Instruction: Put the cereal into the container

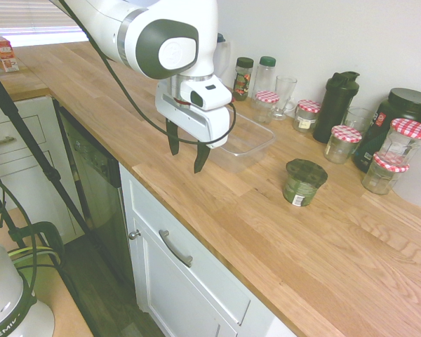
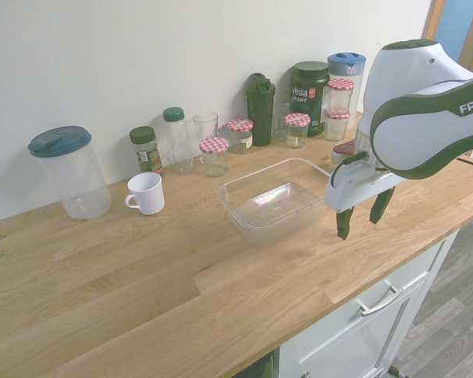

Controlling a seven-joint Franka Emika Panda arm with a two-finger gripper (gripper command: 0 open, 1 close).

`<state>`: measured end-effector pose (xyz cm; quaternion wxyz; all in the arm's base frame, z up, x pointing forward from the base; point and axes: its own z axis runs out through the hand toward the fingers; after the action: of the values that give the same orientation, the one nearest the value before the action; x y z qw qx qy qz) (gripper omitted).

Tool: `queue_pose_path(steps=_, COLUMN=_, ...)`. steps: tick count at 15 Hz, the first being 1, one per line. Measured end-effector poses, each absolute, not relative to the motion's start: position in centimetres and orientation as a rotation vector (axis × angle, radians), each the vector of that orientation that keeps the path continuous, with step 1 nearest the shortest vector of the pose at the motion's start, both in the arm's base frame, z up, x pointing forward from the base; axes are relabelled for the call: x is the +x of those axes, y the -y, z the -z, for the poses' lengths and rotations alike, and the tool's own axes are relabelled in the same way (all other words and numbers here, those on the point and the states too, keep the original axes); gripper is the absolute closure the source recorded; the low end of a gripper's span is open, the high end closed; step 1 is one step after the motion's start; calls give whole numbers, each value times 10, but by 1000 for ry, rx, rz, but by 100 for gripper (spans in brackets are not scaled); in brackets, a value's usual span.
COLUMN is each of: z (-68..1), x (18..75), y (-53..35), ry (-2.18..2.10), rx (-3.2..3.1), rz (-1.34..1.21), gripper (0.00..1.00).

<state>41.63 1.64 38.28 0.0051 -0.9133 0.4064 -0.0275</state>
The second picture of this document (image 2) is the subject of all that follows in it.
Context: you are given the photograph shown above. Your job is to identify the red white wrist camera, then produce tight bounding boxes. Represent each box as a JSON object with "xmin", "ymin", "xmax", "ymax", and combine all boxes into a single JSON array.
[{"xmin": 330, "ymin": 139, "xmax": 363, "ymax": 165}]

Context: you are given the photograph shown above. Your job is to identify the dark Vega protein tub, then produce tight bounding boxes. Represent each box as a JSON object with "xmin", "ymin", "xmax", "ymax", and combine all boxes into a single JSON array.
[{"xmin": 290, "ymin": 61, "xmax": 331, "ymax": 138}]

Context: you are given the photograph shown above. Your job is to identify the white drawer with metal handle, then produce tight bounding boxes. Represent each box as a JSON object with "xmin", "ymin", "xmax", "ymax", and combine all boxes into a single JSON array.
[{"xmin": 277, "ymin": 230, "xmax": 460, "ymax": 378}]

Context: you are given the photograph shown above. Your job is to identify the clear canister teal lid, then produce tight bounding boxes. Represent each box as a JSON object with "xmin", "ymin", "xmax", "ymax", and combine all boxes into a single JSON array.
[{"xmin": 27, "ymin": 125, "xmax": 112, "ymax": 220}]

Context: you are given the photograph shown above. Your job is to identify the faceted jar red checked lid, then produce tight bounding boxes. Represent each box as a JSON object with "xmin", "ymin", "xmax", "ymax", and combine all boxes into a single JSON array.
[{"xmin": 323, "ymin": 108, "xmax": 352, "ymax": 142}]

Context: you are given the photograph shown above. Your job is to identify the clear bottle green cap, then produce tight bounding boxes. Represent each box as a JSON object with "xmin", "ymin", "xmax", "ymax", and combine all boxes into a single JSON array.
[{"xmin": 162, "ymin": 106, "xmax": 195, "ymax": 174}]

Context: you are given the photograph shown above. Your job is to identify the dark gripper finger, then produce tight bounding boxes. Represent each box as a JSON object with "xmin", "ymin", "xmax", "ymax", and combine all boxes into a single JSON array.
[
  {"xmin": 369, "ymin": 185, "xmax": 397, "ymax": 225},
  {"xmin": 336, "ymin": 207, "xmax": 356, "ymax": 241}
]

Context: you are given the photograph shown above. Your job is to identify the wooden door frame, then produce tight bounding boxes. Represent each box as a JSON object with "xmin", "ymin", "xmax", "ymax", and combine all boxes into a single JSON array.
[{"xmin": 421, "ymin": 0, "xmax": 473, "ymax": 80}]

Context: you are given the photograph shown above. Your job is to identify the silver cabinet bar handle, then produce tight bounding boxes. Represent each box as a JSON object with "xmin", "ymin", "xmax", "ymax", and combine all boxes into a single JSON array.
[{"xmin": 356, "ymin": 285, "xmax": 404, "ymax": 318}]

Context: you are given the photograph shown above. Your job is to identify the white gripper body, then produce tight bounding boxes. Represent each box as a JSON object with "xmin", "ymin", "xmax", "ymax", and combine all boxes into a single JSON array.
[{"xmin": 323, "ymin": 156, "xmax": 405, "ymax": 214}]

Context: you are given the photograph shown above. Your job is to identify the labelled jar red checked lid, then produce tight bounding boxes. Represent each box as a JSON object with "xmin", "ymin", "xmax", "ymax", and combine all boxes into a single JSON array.
[
  {"xmin": 225, "ymin": 118, "xmax": 255, "ymax": 154},
  {"xmin": 284, "ymin": 113, "xmax": 311, "ymax": 150}
]

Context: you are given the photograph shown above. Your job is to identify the white ceramic mug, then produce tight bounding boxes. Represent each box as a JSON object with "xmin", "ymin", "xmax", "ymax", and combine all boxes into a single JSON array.
[{"xmin": 124, "ymin": 172, "xmax": 166, "ymax": 217}]

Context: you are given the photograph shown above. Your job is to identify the dark shaker bottle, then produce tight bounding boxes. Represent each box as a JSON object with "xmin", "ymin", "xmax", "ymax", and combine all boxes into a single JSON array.
[{"xmin": 244, "ymin": 72, "xmax": 277, "ymax": 147}]

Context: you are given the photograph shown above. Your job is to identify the short clear glass tumbler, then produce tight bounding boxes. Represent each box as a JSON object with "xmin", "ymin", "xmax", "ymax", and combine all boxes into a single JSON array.
[{"xmin": 270, "ymin": 102, "xmax": 292, "ymax": 140}]

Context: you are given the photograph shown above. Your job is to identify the small jar red checked lid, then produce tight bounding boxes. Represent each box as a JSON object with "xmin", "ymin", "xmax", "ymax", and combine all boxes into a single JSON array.
[{"xmin": 199, "ymin": 136, "xmax": 230, "ymax": 178}]

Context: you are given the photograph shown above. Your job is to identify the tall jar red checked lid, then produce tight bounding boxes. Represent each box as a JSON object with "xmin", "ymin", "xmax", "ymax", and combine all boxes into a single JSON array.
[{"xmin": 326, "ymin": 78, "xmax": 356, "ymax": 111}]

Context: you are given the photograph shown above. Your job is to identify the spice jar green lid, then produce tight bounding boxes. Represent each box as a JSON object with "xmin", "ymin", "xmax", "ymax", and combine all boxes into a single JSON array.
[{"xmin": 128, "ymin": 125, "xmax": 165, "ymax": 177}]

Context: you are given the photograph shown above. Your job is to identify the clear plastic rectangular container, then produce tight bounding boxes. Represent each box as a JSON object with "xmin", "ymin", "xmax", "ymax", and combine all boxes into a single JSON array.
[{"xmin": 218, "ymin": 157, "xmax": 334, "ymax": 248}]

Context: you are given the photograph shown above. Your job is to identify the clear pitcher blue lid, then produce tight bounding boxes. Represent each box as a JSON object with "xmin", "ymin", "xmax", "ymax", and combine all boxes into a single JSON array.
[{"xmin": 326, "ymin": 52, "xmax": 367, "ymax": 129}]

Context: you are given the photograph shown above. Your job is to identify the tall clear drinking glass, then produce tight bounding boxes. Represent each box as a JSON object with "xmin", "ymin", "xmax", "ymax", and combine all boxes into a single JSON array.
[{"xmin": 192, "ymin": 112, "xmax": 220, "ymax": 166}]

